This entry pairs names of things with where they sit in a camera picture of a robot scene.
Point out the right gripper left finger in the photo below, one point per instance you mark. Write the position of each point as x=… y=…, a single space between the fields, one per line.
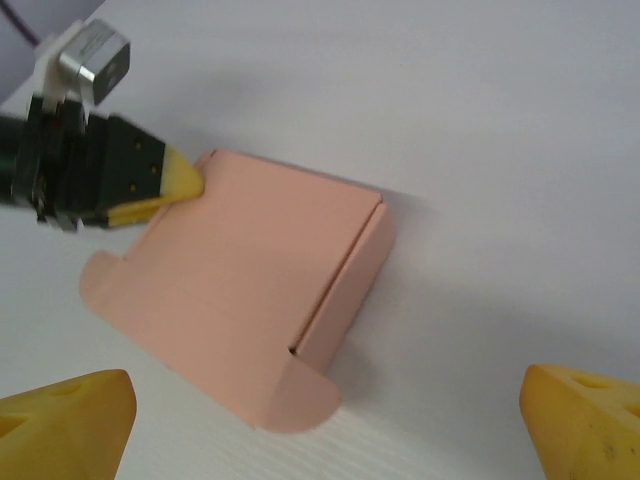
x=60 y=430

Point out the pink paper box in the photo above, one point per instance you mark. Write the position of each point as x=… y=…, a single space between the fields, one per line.
x=240 y=280

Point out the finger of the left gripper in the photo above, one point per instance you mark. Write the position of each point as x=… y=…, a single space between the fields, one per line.
x=130 y=165
x=125 y=216

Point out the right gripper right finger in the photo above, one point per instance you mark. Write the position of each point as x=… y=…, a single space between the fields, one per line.
x=585 y=430

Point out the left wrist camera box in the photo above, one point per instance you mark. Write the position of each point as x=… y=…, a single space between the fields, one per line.
x=95 y=60

